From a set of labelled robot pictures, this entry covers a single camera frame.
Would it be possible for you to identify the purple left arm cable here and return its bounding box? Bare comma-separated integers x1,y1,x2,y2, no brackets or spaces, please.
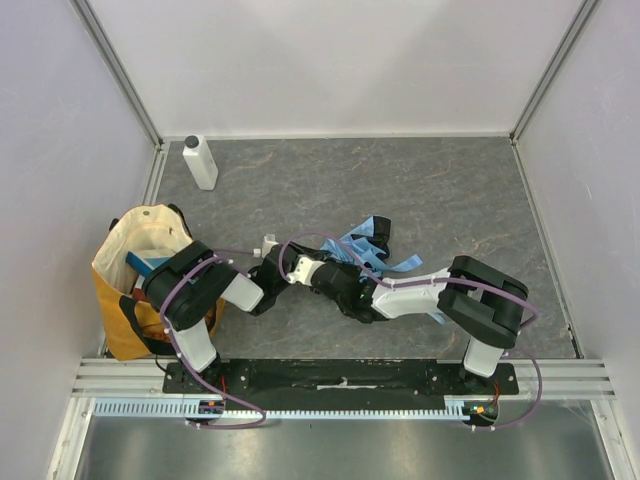
158,248,269,430

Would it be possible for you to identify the light blue folding umbrella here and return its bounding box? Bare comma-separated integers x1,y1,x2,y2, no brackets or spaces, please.
318,215,446,326

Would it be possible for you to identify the red box in bag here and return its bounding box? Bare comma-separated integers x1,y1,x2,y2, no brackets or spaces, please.
131,276,145,298

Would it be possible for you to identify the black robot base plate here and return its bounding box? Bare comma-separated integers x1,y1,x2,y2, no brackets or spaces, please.
162,359,519,402

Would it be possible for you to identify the white plastic bottle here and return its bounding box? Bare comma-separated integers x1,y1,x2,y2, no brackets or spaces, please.
182,135,219,191

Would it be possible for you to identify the aluminium corner post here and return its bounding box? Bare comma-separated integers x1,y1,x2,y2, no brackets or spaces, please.
509,0,601,141
70,0,164,149

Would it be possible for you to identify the yellow canvas tote bag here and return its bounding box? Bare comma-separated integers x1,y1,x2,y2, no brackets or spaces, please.
89,202,229,361

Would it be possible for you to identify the left aluminium corner post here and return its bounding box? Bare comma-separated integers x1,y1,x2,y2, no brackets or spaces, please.
70,0,164,149

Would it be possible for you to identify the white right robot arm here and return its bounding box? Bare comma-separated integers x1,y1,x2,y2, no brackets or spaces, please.
296,255,529,378

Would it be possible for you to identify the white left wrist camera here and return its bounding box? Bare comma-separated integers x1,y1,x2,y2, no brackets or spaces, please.
253,234,279,258

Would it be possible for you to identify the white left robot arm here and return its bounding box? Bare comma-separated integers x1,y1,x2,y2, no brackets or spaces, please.
126,241,329,375

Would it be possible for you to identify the blue book in bag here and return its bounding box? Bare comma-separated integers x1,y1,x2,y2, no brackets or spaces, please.
125,249,175,277

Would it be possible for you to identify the slotted cable duct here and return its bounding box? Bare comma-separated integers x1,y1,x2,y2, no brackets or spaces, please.
92,395,481,419

